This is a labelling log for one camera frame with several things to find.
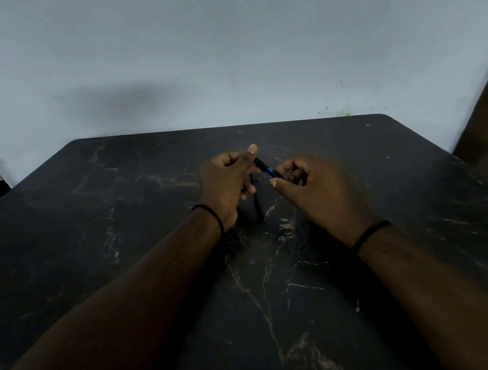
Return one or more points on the person's right hand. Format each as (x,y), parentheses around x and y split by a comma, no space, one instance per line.
(323,198)

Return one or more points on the person's left hand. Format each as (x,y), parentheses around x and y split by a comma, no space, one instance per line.
(221,186)

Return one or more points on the person's right thumb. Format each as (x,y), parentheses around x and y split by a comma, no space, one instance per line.
(283,188)

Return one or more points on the person's left thumb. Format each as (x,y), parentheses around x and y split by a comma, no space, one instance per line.
(248,159)

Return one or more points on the person's right forearm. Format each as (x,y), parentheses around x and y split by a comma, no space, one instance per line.
(448,298)

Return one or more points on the person's left forearm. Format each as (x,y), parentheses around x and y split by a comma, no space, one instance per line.
(110,330)

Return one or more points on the black left wristband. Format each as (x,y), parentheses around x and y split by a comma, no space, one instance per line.
(213,214)

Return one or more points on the black wristband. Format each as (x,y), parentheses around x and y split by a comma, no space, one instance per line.
(370,233)
(213,214)

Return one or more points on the black right wristband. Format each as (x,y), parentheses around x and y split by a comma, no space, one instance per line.
(370,233)

